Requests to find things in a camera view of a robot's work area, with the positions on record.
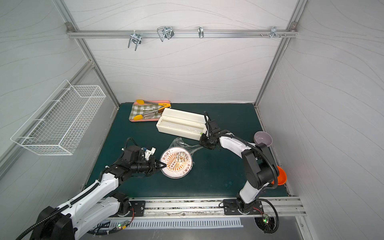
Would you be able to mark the metal hook clamp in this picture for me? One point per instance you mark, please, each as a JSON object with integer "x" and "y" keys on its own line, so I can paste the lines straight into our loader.
{"x": 273, "y": 34}
{"x": 165, "y": 32}
{"x": 135, "y": 40}
{"x": 201, "y": 32}

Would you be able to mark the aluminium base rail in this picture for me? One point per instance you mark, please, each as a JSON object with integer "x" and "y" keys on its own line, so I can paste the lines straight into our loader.
{"x": 212, "y": 208}

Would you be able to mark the orange bowl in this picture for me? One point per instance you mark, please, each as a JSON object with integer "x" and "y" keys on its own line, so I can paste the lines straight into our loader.
{"x": 279, "y": 177}

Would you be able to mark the aluminium top rail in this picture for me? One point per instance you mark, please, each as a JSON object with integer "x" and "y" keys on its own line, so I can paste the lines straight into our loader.
{"x": 179, "y": 34}

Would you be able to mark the pink tray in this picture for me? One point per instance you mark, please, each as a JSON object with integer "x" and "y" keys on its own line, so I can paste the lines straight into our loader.
{"x": 149, "y": 111}

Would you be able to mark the round patterned plate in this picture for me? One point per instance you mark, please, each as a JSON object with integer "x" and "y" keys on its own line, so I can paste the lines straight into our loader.
{"x": 179, "y": 162}

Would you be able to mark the clear plastic wrap sheet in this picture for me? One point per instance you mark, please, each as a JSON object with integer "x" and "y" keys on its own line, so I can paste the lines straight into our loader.
{"x": 178, "y": 142}

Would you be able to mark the purple bowl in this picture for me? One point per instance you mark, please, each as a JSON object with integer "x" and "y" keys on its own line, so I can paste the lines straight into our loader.
{"x": 262, "y": 137}

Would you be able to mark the white plastic wrap dispenser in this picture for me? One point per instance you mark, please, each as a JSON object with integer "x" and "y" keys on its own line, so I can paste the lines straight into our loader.
{"x": 182, "y": 124}

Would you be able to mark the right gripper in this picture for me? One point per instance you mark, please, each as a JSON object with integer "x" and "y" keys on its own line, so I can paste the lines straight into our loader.
{"x": 209, "y": 132}

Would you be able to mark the green checkered cloth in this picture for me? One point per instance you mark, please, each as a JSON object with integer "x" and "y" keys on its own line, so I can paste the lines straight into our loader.
{"x": 147, "y": 111}

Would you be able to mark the yellow tongs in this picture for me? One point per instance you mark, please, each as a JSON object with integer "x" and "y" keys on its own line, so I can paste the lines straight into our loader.
{"x": 153, "y": 108}

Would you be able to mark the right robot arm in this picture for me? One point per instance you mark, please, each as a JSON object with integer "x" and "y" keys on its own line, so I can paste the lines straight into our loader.
{"x": 260, "y": 168}

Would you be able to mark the wooden handled scoop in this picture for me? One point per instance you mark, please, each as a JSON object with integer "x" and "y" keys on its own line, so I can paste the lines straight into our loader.
{"x": 159, "y": 111}

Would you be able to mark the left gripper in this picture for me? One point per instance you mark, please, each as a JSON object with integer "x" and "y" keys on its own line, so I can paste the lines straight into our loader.
{"x": 151, "y": 167}

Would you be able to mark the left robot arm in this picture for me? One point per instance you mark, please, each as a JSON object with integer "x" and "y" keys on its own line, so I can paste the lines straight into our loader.
{"x": 74, "y": 218}

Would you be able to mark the white wire basket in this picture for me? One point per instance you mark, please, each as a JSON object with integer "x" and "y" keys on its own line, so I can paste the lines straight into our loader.
{"x": 58, "y": 125}

